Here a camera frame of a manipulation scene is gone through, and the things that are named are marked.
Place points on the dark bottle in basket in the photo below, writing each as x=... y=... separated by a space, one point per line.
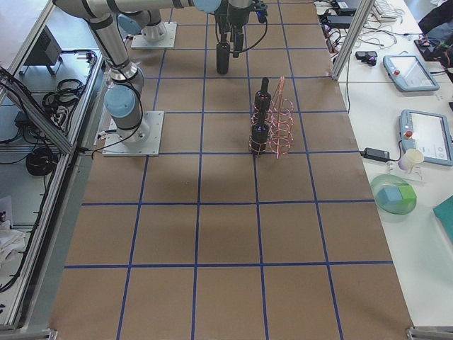
x=259 y=133
x=262 y=98

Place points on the blue teach pendant far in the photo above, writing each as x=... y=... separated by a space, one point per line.
x=409 y=74

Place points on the dark bottle in basket left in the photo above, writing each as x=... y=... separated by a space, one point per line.
x=259 y=133

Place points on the dark bottle in basket right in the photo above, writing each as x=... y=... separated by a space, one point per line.
x=262 y=98

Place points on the white paper cup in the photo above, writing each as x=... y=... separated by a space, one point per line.
x=411 y=158

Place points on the dark wine bottle being moved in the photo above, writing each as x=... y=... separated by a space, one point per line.
x=222 y=56

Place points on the blue teach pendant near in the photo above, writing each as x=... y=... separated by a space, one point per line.
x=427 y=132

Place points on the copper wire wine basket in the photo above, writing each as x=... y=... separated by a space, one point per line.
x=280 y=121

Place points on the black power adapter on table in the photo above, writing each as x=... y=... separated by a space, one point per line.
x=375 y=154

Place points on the aluminium frame post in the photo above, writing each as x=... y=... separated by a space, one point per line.
x=355 y=28

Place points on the blue foam cube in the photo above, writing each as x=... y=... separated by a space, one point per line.
x=388 y=195

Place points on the blue teach pendant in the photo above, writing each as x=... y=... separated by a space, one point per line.
x=409 y=74
x=427 y=132

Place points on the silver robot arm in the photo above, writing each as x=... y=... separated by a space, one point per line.
x=133 y=23
x=103 y=17

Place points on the green glass bowl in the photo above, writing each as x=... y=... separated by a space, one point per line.
x=391 y=180

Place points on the green foam cube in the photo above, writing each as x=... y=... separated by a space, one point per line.
x=407 y=194

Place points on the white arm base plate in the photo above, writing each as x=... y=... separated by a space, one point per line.
x=146 y=141
x=156 y=37

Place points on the teal box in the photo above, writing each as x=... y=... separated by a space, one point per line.
x=444 y=213

